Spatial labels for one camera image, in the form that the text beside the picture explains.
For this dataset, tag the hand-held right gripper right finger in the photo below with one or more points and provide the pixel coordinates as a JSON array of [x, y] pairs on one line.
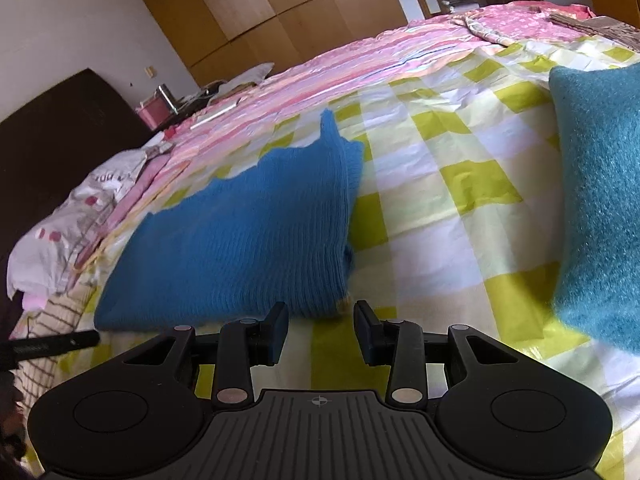
[[367, 335]]

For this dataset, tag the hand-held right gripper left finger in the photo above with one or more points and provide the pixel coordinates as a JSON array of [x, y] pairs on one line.
[[277, 335]]

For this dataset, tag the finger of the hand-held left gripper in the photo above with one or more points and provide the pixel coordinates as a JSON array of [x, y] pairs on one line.
[[50, 343]]

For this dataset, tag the blue knit striped sweater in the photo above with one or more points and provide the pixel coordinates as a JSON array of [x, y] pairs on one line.
[[240, 250]]

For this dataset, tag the beige brown striped blanket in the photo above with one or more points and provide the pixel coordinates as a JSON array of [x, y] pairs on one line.
[[55, 315]]

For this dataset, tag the pink pillow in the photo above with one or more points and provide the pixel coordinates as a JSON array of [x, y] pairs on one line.
[[35, 302]]

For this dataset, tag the white printed pillow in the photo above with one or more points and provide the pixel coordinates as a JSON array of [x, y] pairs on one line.
[[70, 225]]

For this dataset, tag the yellow checked bedsheet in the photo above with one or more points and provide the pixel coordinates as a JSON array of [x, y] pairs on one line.
[[450, 200]]

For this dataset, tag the dark wooden headboard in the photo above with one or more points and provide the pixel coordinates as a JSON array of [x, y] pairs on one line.
[[55, 130]]

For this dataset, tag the white flat book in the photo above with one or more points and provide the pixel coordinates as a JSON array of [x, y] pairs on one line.
[[212, 115]]

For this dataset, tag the pink plastic basket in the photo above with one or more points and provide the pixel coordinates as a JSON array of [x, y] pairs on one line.
[[152, 112]]

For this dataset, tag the grey folded cloth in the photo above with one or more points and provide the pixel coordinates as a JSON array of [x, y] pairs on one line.
[[250, 74]]

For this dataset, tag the metal flask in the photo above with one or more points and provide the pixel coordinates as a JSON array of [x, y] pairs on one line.
[[166, 96]]

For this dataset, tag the teal fuzzy cloth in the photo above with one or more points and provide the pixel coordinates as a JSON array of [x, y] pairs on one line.
[[600, 200]]

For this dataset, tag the pink striped quilt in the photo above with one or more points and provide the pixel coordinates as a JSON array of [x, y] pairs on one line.
[[350, 65]]

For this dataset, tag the wooden wardrobe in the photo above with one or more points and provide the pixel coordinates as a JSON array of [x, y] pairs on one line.
[[280, 5]]

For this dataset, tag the pink floral quilt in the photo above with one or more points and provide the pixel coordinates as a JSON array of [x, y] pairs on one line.
[[525, 22]]

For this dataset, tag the brown patterned cloth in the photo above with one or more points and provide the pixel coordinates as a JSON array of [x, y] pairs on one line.
[[605, 30]]

